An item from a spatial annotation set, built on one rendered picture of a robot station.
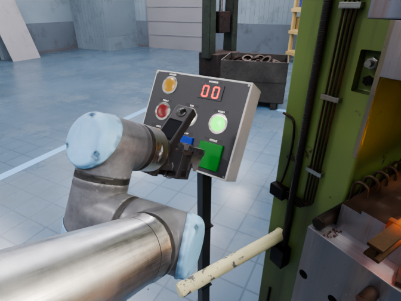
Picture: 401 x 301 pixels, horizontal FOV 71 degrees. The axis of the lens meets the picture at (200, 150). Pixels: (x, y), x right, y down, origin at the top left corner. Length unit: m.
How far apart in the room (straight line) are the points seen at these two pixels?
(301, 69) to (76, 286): 0.79
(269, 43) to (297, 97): 8.44
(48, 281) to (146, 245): 0.12
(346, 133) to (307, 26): 0.31
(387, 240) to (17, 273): 0.56
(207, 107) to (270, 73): 3.42
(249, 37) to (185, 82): 8.65
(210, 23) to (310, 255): 5.55
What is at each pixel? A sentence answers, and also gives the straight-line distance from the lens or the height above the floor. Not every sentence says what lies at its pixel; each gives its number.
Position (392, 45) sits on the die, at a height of 1.32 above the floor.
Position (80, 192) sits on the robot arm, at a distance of 0.47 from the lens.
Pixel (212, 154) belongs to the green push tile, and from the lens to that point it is 0.78.
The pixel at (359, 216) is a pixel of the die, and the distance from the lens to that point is 0.73.
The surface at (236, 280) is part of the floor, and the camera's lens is 1.77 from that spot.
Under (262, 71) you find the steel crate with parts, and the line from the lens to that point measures 4.22.
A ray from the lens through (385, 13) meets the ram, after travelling 0.62.
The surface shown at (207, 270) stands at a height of 0.64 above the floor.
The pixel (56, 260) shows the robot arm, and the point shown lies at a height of 1.22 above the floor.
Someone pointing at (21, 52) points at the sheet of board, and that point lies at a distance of 9.86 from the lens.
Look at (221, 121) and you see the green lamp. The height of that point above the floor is 1.10.
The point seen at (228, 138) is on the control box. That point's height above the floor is 1.06.
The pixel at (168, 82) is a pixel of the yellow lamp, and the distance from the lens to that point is 0.92.
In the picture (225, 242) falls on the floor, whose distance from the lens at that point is 1.95.
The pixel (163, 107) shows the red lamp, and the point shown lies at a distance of 0.90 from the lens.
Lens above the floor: 1.39
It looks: 27 degrees down
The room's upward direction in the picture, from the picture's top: straight up
